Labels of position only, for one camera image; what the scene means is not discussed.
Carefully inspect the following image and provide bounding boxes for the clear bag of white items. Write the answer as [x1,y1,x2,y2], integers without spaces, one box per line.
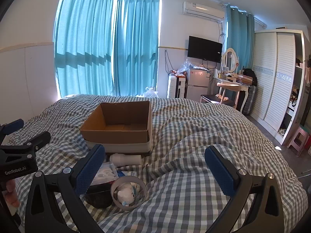
[91,161,120,187]

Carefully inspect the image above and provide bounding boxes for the brown cardboard box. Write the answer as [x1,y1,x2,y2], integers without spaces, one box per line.
[80,101,153,155]

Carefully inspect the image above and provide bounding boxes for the white wooden chair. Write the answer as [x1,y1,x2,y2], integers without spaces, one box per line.
[200,82,242,108]

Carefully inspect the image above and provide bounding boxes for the pink plastic stool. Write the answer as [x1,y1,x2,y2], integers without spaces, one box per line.
[287,125,311,157]

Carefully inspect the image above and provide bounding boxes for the beige plastic bottle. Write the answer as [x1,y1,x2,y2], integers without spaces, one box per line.
[109,153,142,168]

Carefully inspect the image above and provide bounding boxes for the person's left hand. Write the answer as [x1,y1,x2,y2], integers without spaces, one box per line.
[2,179,20,209]

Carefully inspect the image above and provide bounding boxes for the black wall cable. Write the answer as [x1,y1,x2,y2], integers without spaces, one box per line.
[164,50,171,75]

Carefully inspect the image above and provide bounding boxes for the white slatted wardrobe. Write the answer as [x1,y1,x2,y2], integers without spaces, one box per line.
[250,29,307,146]

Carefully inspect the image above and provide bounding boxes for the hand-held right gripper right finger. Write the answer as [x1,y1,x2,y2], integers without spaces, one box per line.
[204,145,286,233]

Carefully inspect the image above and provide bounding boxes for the dark bowl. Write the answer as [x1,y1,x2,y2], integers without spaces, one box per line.
[84,184,114,209]

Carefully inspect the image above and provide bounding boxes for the white plush toy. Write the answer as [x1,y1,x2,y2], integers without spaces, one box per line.
[117,183,136,205]

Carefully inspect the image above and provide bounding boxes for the narrow teal window curtain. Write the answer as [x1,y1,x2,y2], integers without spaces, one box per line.
[113,0,161,98]

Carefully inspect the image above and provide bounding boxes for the white round band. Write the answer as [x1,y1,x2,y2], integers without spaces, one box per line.
[110,175,148,211]

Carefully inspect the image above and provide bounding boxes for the grey checked blanket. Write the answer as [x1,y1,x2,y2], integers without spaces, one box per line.
[5,93,309,233]

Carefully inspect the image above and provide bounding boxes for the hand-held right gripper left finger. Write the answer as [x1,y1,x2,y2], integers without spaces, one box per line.
[24,144,107,233]

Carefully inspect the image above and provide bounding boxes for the white dressing table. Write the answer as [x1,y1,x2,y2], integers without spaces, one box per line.
[213,74,251,113]

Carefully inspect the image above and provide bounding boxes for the white oval vanity mirror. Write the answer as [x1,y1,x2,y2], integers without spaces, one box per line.
[222,48,238,75]

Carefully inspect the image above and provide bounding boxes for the wide teal window curtain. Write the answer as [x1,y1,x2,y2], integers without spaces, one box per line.
[53,0,115,100]

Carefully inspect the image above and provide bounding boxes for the white air conditioner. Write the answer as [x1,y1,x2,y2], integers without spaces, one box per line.
[183,1,225,22]

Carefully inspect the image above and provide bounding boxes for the white air purifier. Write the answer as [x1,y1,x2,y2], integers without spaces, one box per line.
[167,74,187,99]

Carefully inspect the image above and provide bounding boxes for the small silver fridge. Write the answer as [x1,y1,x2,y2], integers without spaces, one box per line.
[186,68,211,100]

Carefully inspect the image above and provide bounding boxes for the white plastic bag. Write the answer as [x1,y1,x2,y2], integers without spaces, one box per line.
[143,86,159,98]

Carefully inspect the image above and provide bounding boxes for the teal curtain beside wardrobe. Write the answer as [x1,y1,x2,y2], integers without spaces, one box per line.
[225,3,255,62]

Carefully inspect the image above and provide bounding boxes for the clear plastic bag on fridge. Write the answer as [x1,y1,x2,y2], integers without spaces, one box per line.
[177,59,195,75]

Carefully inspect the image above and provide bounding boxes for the black bag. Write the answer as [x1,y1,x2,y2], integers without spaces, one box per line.
[243,68,258,87]

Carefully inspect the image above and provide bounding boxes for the black wall television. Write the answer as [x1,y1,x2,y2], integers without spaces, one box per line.
[188,36,223,63]

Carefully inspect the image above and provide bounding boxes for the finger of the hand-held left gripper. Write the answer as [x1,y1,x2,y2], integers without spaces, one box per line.
[0,118,25,145]
[0,130,51,157]

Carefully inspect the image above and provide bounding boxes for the dark suitcase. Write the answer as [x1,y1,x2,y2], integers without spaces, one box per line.
[243,85,258,116]

